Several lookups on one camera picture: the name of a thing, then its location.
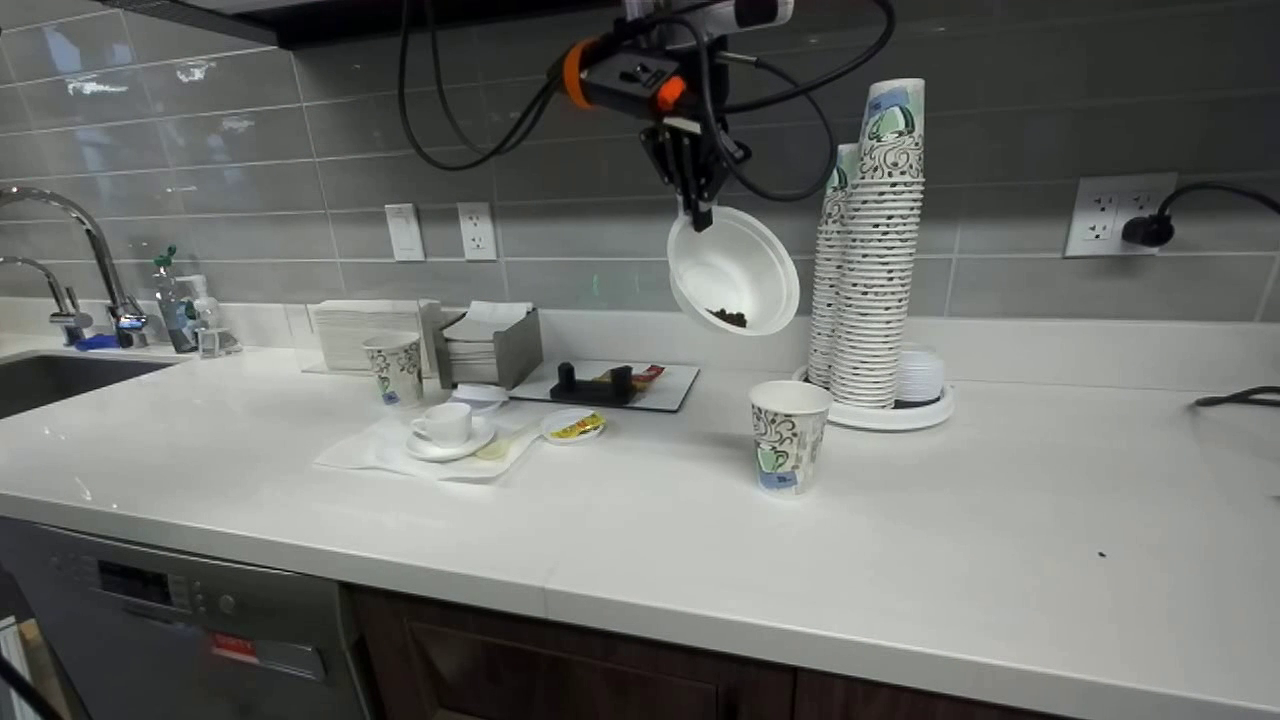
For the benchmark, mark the short paper cup stack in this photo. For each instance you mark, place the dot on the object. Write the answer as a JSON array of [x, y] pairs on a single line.
[[831, 294]]

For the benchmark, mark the small chrome faucet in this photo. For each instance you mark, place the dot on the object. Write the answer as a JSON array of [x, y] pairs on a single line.
[[58, 302]]

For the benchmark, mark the double wall outlet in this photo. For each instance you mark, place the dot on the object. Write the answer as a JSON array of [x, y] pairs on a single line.
[[1099, 218]]

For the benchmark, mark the clear acrylic towel holder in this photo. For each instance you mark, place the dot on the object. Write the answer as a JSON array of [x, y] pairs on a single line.
[[347, 334]]

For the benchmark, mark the black plastic gadget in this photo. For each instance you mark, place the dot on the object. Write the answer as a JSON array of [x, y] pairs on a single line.
[[592, 390]]

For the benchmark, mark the grey napkin dispenser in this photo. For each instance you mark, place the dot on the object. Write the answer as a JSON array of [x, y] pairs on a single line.
[[493, 351]]

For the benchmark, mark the dark wooden cabinet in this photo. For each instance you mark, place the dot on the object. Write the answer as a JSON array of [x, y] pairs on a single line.
[[573, 665]]

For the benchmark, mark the white espresso cup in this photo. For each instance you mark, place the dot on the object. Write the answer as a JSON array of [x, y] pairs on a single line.
[[450, 421]]

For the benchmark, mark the clear soap bottle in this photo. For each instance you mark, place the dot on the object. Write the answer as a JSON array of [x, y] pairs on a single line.
[[174, 305]]

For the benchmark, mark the white wall outlet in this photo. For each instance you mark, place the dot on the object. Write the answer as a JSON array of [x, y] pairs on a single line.
[[478, 228], [405, 228]]

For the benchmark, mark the tall paper cup stack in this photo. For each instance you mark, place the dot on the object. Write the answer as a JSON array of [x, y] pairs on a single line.
[[887, 255]]

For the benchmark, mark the small white cup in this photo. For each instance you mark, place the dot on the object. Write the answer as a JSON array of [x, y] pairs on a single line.
[[920, 376]]

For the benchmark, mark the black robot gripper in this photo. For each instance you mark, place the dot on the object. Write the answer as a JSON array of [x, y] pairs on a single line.
[[687, 141]]

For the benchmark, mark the small dish with yellow food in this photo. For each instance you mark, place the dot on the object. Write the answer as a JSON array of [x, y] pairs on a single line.
[[578, 427]]

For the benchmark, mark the patterned paper cup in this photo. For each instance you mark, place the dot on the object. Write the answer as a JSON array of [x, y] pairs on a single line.
[[789, 435], [397, 364]]

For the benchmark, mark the dark sink basin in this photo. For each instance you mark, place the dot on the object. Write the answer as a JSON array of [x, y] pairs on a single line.
[[60, 383]]

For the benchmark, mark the white round tray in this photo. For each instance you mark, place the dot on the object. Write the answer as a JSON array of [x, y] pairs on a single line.
[[887, 418]]

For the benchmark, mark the stainless steel dishwasher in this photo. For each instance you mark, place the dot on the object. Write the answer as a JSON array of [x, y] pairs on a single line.
[[174, 625]]

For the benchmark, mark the red sauce packet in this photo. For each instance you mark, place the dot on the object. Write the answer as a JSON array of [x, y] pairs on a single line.
[[645, 376]]

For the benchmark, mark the dark bowl contents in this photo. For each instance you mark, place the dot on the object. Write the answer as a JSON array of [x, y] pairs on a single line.
[[728, 318]]

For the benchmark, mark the white plastic bowl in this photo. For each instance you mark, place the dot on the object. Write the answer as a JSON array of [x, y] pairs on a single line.
[[734, 266]]

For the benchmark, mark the clear glass jar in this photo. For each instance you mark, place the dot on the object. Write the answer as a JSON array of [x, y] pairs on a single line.
[[216, 325]]

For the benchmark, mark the white rectangular tray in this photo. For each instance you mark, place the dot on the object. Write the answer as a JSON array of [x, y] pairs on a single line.
[[667, 390]]

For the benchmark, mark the small white packet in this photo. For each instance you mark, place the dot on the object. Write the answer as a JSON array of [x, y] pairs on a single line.
[[481, 394]]

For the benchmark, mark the tall chrome faucet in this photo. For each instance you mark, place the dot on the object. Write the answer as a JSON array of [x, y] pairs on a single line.
[[103, 255]]

